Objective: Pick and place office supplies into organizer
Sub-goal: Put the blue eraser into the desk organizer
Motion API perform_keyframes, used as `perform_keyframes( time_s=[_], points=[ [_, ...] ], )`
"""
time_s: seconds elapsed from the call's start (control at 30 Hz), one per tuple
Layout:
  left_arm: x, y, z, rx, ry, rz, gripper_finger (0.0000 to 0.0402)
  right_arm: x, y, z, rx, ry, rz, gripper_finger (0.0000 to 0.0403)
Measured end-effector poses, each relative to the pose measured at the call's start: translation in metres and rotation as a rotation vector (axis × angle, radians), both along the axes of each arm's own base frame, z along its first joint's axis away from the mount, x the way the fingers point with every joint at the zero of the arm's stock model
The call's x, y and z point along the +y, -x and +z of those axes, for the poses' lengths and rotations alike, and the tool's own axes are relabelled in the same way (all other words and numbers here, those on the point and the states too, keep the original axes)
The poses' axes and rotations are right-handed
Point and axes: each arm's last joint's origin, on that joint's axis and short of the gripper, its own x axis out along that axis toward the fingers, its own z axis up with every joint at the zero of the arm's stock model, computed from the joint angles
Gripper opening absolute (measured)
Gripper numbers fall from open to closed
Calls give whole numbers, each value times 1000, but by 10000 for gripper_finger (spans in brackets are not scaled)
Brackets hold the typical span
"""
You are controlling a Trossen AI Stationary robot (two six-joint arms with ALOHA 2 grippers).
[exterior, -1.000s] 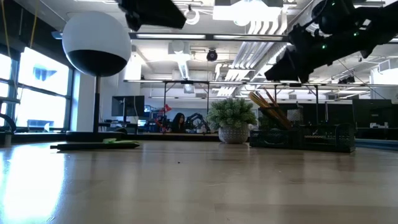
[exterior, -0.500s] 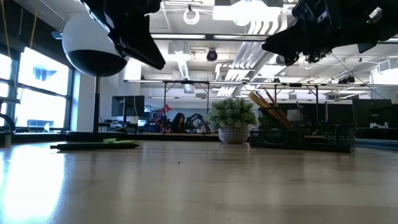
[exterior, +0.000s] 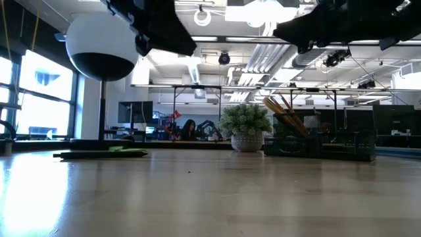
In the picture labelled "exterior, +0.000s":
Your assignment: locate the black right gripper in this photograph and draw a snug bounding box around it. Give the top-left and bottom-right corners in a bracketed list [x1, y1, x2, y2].
[272, 0, 409, 53]

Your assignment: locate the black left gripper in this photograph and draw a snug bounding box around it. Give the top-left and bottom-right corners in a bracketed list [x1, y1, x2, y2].
[100, 0, 197, 57]

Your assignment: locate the black mesh desk organizer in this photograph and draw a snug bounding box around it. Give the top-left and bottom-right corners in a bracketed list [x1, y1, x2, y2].
[262, 109, 378, 163]

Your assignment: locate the black computer monitor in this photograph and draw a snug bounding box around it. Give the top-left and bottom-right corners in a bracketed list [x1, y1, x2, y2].
[117, 101, 154, 124]

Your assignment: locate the person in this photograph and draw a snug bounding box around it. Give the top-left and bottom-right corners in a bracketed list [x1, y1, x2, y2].
[179, 118, 197, 142]

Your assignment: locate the artificial succulent in patterned pot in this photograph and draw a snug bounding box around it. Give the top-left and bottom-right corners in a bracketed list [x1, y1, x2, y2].
[217, 103, 274, 153]

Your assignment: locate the black partition panel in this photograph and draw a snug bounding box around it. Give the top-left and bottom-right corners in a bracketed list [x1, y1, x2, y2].
[372, 104, 417, 136]

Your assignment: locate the black pencil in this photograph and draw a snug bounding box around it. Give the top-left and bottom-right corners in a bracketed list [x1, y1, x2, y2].
[53, 150, 149, 160]

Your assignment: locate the blue table edge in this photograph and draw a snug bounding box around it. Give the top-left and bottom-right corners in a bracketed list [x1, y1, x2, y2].
[375, 146, 421, 159]

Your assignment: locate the white ceiling ring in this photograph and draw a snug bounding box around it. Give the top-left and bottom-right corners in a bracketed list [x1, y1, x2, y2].
[193, 8, 212, 28]

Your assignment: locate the black metal stand frame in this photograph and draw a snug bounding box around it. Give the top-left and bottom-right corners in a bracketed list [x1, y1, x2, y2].
[290, 87, 339, 129]
[171, 84, 223, 142]

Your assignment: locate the black aluminium table frame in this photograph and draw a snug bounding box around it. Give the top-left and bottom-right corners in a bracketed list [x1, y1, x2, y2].
[0, 138, 266, 155]

